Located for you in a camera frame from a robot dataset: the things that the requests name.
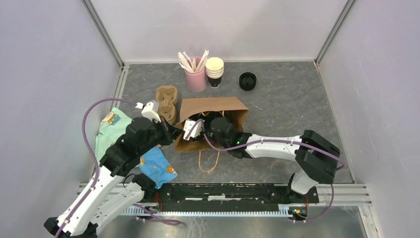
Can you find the stack of black lids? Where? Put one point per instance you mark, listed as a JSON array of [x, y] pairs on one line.
[[247, 81]]

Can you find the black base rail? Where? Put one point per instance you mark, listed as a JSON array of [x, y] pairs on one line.
[[226, 197]]

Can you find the blue patterned cloth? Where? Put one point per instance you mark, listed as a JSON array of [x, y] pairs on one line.
[[156, 167]]

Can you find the brown cardboard cup carriers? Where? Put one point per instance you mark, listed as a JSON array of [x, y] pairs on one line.
[[167, 96]]

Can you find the green patterned cloth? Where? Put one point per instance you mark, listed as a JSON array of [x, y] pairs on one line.
[[111, 128]]

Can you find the wooden stirrers in wrappers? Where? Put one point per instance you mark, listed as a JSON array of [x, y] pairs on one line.
[[192, 65]]

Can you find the brown paper takeout bag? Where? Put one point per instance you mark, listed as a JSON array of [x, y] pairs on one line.
[[209, 109]]

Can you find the stack of paper cups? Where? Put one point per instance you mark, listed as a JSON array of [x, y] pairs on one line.
[[214, 71]]

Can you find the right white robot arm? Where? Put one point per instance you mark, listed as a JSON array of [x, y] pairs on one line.
[[318, 158]]

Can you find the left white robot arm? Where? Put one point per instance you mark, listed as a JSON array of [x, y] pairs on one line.
[[89, 212]]

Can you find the pink metal utensil cup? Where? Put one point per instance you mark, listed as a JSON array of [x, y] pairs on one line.
[[196, 81]]

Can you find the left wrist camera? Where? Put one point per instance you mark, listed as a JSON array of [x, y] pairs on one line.
[[149, 110]]

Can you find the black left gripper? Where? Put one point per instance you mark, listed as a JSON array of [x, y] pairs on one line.
[[171, 132]]

